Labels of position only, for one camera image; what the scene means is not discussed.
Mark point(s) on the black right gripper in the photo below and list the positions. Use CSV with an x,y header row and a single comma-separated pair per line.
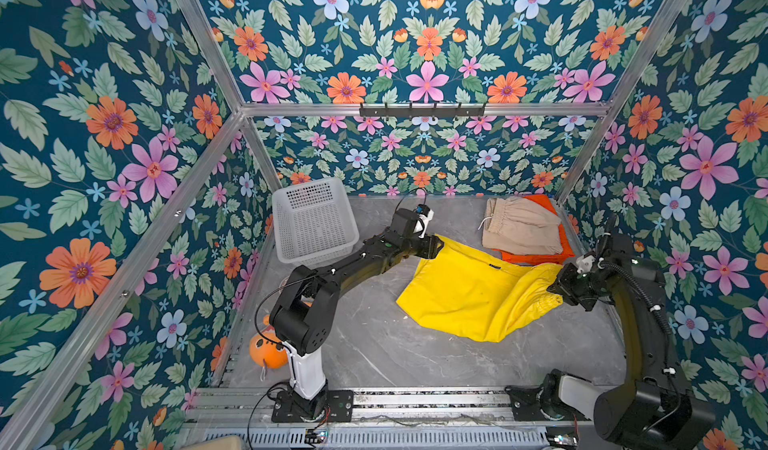
x,y
561,286

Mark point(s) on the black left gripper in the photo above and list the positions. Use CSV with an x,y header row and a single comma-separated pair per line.
x,y
431,246

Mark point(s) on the yellow shorts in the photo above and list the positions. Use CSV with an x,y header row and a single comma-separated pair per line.
x,y
468,293

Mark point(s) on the beige shorts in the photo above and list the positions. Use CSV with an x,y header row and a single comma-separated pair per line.
x,y
520,226

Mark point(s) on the orange shorts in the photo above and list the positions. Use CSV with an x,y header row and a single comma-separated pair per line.
x,y
539,259

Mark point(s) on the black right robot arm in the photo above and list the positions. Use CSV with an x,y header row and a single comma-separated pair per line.
x,y
655,407

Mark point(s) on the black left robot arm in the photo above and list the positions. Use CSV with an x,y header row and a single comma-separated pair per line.
x,y
305,310

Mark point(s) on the white plastic laundry basket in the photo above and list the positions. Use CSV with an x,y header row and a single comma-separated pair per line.
x,y
313,222

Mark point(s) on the orange fish plush toy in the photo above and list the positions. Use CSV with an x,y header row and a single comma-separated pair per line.
x,y
266,350

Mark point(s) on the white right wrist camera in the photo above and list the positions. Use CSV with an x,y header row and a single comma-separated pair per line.
x,y
585,264

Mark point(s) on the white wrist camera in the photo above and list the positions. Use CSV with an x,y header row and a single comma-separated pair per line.
x,y
585,264
425,215

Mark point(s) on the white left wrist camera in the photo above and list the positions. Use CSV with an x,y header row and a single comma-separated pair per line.
x,y
425,215

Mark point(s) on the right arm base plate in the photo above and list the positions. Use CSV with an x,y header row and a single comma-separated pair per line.
x,y
526,404

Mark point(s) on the black hook rail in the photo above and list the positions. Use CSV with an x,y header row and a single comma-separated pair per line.
x,y
445,111

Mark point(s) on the aluminium frame post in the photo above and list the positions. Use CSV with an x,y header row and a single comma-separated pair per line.
x,y
199,26

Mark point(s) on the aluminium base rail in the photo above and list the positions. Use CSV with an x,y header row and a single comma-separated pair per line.
x,y
385,418

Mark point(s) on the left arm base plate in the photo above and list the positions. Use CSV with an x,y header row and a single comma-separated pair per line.
x,y
328,406

